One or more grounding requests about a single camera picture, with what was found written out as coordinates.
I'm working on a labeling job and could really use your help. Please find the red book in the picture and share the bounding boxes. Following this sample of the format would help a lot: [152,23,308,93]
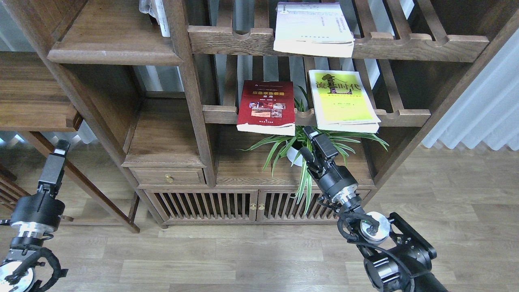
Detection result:
[237,81,295,136]

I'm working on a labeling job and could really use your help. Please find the white curtain right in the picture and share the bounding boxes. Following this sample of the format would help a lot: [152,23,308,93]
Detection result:
[422,32,519,151]

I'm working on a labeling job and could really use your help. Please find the white book top shelf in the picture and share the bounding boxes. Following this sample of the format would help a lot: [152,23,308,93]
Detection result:
[274,2,354,58]

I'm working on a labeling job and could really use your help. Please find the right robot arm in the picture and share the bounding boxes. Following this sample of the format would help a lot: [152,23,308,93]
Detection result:
[301,126,446,292]

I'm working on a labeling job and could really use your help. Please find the white plant pot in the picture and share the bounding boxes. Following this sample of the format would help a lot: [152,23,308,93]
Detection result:
[287,141,306,167]

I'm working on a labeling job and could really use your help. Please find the plastic-wrapped white book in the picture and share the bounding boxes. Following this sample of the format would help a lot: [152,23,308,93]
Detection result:
[139,0,170,37]

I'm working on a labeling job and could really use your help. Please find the green spider plant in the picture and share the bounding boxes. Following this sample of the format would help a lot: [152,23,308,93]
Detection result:
[248,97,388,211]

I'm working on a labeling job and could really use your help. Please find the yellow-green book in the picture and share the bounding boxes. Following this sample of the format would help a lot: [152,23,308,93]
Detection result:
[308,70,381,133]

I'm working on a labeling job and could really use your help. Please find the dark wooden bookshelf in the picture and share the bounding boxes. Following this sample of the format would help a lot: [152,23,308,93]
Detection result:
[1,0,518,225]

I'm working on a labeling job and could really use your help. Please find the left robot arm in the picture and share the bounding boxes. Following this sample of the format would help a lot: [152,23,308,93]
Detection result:
[1,140,70,292]

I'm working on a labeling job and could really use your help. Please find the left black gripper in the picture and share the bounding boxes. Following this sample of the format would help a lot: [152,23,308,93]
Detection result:
[11,140,71,232]

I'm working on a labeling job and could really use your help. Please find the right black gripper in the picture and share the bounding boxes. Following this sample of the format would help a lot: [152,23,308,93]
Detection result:
[299,126,359,205]

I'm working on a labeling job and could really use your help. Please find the brass drawer knob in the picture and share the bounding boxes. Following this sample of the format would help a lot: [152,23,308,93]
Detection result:
[165,174,174,184]

